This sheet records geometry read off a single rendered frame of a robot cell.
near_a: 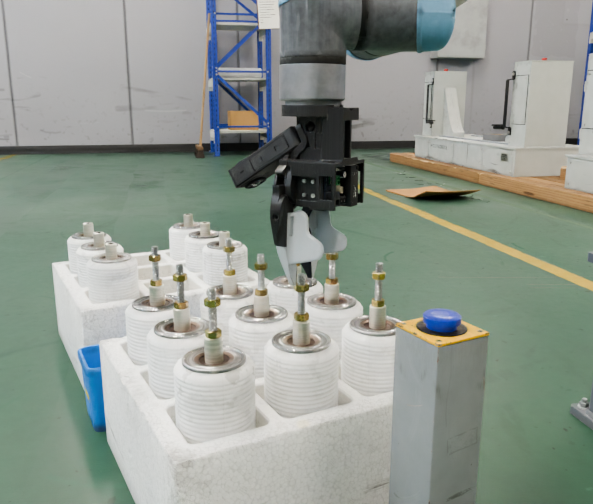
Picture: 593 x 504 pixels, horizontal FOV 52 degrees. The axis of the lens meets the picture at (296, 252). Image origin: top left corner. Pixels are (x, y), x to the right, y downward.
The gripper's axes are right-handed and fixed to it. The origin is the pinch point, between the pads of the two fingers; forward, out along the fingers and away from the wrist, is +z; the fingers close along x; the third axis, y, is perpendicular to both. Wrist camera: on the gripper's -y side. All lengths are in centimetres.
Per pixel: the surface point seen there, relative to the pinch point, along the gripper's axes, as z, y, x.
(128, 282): 13, -49, 15
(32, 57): -66, -558, 349
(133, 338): 13.5, -26.2, -3.8
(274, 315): 9.2, -7.6, 5.8
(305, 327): 7.0, 1.6, -0.5
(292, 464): 20.9, 4.9, -8.4
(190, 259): 14, -53, 37
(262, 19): -101, -344, 465
